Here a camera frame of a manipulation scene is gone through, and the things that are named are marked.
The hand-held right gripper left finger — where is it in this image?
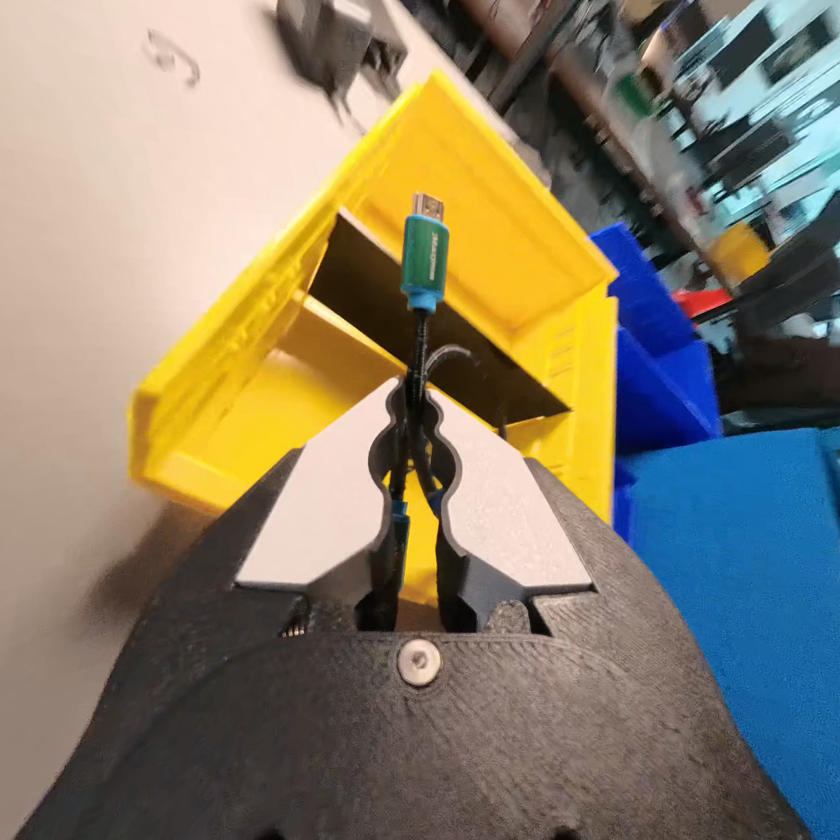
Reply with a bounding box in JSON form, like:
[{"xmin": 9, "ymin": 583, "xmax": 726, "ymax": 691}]
[{"xmin": 235, "ymin": 377, "xmax": 403, "ymax": 605}]

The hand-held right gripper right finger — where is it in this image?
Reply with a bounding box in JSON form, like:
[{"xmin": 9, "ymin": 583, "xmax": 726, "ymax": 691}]
[{"xmin": 427, "ymin": 390, "xmax": 596, "ymax": 632}]

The large yellow plastic bin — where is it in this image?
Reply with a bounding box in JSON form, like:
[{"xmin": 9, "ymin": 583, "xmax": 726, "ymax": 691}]
[{"xmin": 128, "ymin": 71, "xmax": 619, "ymax": 605}]

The green plug braided HDMI cable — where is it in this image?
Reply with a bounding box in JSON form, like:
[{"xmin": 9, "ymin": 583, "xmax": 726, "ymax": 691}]
[{"xmin": 387, "ymin": 192, "xmax": 483, "ymax": 631}]

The black bin divider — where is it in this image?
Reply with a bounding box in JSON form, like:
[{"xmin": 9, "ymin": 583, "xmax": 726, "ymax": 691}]
[{"xmin": 308, "ymin": 209, "xmax": 573, "ymax": 421}]

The red plastic bin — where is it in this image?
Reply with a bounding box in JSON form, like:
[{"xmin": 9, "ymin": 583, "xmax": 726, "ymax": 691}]
[{"xmin": 672, "ymin": 289, "xmax": 732, "ymax": 322}]

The grey power station with display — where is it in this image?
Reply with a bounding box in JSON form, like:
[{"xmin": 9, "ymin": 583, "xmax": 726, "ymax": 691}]
[{"xmin": 276, "ymin": 0, "xmax": 408, "ymax": 101}]

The black wire twist tie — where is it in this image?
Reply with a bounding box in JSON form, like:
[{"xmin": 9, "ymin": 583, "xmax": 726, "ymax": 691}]
[{"xmin": 144, "ymin": 29, "xmax": 201, "ymax": 88}]

